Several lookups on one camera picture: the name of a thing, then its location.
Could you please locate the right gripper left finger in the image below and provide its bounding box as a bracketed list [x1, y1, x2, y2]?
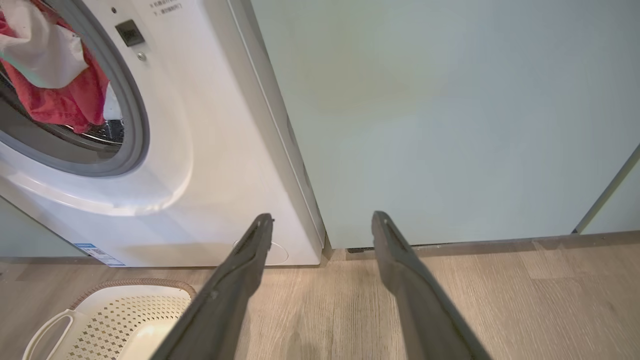
[150, 213, 274, 360]

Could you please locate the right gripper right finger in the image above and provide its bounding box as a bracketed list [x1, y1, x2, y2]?
[371, 210, 493, 360]

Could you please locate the red garment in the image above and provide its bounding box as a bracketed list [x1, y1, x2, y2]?
[0, 0, 111, 134]

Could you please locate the white garment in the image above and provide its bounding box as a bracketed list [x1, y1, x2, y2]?
[0, 0, 124, 121]

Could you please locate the white front-load washing machine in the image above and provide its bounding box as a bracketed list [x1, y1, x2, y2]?
[0, 0, 328, 268]

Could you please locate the round white filter cover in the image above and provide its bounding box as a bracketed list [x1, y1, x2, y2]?
[232, 239, 290, 266]

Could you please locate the white perforated laundry basket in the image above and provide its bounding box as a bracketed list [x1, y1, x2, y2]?
[21, 278, 198, 360]

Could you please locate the blue energy label sticker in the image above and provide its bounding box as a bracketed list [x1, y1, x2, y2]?
[72, 242, 126, 267]

